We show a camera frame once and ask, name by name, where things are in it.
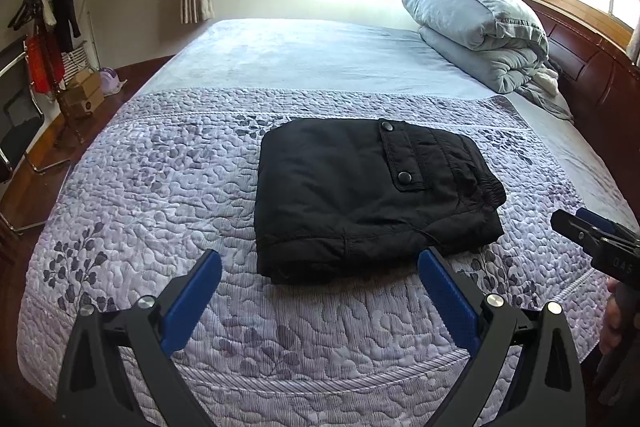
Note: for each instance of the person's right hand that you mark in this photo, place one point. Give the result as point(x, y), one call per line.
point(611, 322)

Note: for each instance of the bed with pale blue sheet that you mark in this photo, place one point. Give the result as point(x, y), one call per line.
point(310, 57)

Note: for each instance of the dark wooden headboard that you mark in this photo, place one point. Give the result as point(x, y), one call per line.
point(595, 77)

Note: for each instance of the small cardboard box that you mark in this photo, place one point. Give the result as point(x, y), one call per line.
point(85, 81)

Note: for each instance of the dark hanging garment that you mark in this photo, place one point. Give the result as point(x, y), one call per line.
point(62, 2)

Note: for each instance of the red garment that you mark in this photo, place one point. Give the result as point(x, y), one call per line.
point(45, 62)

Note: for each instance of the grey crumpled garment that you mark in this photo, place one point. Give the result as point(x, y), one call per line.
point(547, 92)

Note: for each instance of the large cardboard box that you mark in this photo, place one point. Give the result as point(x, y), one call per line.
point(84, 103)

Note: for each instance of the wooden coat rack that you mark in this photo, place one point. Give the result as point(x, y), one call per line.
point(62, 107)

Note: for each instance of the purple floral quilted bedspread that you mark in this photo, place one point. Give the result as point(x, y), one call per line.
point(150, 207)

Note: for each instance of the black mesh office chair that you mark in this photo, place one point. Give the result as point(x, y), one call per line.
point(17, 132)

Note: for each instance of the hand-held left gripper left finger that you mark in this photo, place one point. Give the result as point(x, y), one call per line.
point(192, 302)

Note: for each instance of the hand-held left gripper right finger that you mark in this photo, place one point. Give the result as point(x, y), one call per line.
point(450, 302)

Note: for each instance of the pale purple plastic pot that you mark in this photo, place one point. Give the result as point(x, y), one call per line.
point(111, 81)

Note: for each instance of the folded pale blue duvet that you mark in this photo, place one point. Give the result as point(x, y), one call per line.
point(475, 27)

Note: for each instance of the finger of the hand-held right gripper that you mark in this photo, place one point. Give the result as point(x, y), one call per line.
point(597, 218)
point(575, 232)

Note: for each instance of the white radiator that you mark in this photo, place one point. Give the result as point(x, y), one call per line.
point(79, 59)

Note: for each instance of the black pants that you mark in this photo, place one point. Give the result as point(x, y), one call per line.
point(340, 197)

